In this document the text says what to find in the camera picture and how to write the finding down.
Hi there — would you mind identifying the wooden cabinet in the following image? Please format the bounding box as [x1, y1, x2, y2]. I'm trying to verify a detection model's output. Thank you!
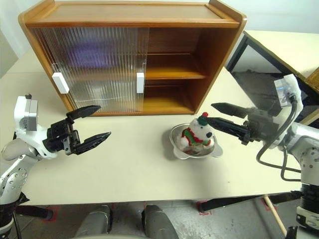
[17, 0, 247, 117]

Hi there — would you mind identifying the grey rounded shape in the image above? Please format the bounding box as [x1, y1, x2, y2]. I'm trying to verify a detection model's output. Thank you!
[142, 204, 179, 239]

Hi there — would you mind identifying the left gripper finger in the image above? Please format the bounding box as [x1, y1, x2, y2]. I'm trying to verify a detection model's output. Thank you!
[66, 105, 102, 123]
[74, 131, 112, 155]

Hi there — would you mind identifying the beige adjoining table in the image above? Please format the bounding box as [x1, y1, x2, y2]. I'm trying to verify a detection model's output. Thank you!
[0, 53, 43, 79]

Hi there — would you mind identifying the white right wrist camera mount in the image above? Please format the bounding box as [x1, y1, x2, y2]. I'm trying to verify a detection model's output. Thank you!
[268, 74, 304, 150]

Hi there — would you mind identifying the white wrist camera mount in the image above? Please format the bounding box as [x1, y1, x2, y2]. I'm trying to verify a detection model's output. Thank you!
[268, 74, 304, 150]
[13, 94, 58, 160]

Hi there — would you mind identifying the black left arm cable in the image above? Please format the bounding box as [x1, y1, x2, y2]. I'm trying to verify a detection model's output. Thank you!
[12, 199, 23, 239]

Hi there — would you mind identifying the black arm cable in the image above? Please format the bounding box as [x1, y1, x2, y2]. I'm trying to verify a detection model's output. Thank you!
[12, 199, 23, 239]
[256, 96, 302, 181]

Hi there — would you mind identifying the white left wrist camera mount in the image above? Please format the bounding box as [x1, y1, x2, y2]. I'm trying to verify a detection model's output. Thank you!
[13, 94, 58, 160]

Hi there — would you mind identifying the bear-shaped steel bowl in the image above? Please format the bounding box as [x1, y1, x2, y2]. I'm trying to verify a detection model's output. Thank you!
[169, 123, 223, 161]

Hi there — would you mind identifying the black table frame bar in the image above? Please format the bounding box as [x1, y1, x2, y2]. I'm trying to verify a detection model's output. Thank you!
[16, 205, 54, 221]
[200, 191, 302, 212]

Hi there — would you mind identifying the ribbed glass sliding door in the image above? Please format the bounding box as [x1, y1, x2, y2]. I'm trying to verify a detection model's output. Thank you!
[41, 27, 150, 114]
[30, 27, 139, 114]

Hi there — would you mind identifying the wicker basket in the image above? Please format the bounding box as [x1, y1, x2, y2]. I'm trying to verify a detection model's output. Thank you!
[305, 71, 319, 92]

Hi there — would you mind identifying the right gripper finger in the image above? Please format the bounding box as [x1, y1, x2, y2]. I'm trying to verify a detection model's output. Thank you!
[211, 102, 251, 118]
[206, 118, 250, 145]

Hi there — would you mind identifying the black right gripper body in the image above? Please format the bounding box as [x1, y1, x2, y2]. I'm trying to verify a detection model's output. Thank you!
[242, 107, 278, 144]

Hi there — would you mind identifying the white plush bear toy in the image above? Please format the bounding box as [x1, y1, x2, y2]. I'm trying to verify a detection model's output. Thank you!
[179, 112, 215, 149]

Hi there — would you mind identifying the beige table with black frame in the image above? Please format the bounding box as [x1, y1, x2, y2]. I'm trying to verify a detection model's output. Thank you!
[225, 29, 319, 125]

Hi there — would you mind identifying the white door handle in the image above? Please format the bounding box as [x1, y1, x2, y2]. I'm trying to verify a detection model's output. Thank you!
[136, 72, 146, 94]
[52, 72, 70, 95]

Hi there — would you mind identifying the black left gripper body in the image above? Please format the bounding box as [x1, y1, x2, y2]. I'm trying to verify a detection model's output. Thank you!
[42, 119, 82, 156]

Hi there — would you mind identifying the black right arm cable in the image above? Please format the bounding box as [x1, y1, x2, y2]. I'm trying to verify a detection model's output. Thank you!
[256, 96, 302, 181]

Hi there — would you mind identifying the wooden stick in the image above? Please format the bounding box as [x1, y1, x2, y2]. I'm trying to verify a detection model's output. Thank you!
[263, 196, 288, 236]

